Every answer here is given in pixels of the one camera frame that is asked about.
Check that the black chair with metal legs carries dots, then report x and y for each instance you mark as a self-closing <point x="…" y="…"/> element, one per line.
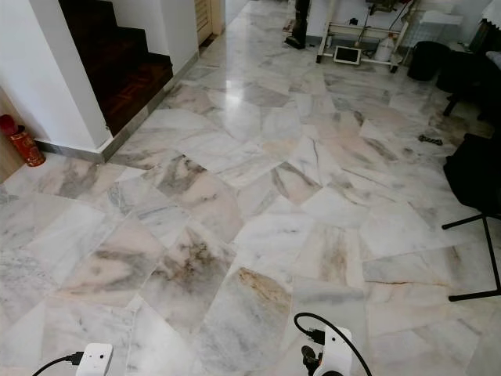
<point x="473" y="172"/>

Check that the small black floor item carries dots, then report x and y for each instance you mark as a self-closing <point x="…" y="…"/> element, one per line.
<point x="430" y="140"/>

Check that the white framed tablet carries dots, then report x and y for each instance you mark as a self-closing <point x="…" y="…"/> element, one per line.
<point x="347" y="55"/>

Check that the white plastic jug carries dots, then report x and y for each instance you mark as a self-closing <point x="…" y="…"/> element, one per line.
<point x="384" y="50"/>

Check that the black round bin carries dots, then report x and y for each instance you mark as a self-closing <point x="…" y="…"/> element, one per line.
<point x="427" y="61"/>

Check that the black office chair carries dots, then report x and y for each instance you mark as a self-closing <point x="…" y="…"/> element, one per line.
<point x="473" y="74"/>

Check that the white metal rack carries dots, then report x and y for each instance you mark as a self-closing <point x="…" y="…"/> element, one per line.
<point x="364" y="30"/>

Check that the dark wooden staircase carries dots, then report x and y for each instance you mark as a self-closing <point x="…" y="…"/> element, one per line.
<point x="125" y="70"/>

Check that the wooden door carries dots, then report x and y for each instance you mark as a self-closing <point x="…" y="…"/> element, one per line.
<point x="205" y="19"/>

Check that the white mesh basket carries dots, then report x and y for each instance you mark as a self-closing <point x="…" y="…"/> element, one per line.
<point x="441" y="25"/>

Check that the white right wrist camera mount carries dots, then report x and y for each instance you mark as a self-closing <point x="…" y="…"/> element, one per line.
<point x="337" y="352"/>

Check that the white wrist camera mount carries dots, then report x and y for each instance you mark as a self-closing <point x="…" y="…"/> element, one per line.
<point x="337" y="352"/>
<point x="95" y="360"/>

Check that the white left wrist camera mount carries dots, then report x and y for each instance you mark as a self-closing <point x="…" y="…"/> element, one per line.
<point x="95" y="360"/>

